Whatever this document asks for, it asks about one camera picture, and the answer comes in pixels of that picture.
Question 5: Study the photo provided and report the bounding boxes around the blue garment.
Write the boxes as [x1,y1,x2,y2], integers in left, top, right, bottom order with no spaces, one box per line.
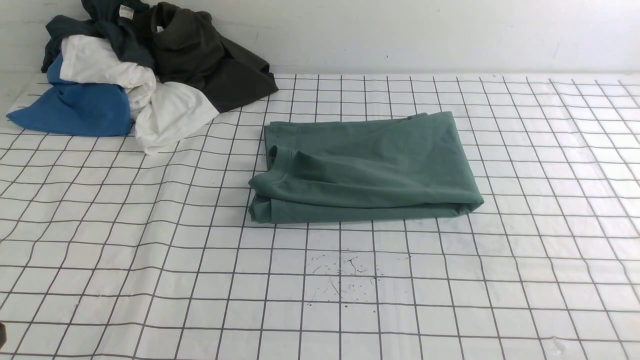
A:
[6,54,133,137]

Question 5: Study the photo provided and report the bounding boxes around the green long-sleeve top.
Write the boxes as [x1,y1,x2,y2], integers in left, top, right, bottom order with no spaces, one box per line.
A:
[248,112,485,224]

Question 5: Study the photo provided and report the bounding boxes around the white garment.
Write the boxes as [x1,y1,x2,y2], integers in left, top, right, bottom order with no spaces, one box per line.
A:
[60,35,219,155]

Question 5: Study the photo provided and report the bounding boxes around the white grid tablecloth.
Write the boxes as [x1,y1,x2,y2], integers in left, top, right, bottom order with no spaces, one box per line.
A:
[0,74,640,360]

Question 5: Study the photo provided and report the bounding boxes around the dark navy garment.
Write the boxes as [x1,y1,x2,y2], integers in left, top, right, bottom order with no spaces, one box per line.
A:
[40,0,155,73]

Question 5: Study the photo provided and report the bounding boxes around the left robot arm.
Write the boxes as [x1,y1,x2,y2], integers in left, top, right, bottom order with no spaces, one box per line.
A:
[0,322,7,349]

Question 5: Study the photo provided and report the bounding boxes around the dark olive garment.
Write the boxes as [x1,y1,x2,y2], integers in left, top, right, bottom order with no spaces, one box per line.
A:
[133,2,279,113]

